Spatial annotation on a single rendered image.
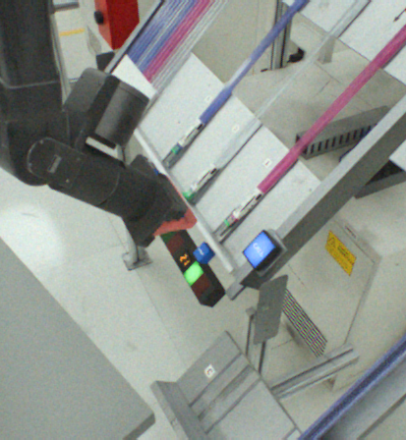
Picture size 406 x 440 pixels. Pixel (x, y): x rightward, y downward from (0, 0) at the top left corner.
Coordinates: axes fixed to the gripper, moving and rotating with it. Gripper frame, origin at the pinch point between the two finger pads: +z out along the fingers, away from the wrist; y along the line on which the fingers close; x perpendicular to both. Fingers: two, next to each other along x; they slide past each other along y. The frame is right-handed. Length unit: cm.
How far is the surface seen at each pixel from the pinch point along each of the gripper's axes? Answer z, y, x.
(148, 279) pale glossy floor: 74, 64, 53
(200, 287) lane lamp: 21.4, 7.4, 13.6
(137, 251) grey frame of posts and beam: 70, 73, 50
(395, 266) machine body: 56, 1, -10
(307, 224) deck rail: 21.2, 0.8, -7.5
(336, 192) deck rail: 20.8, 0.7, -14.0
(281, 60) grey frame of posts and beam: 62, 72, -28
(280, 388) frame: 56, -1, 26
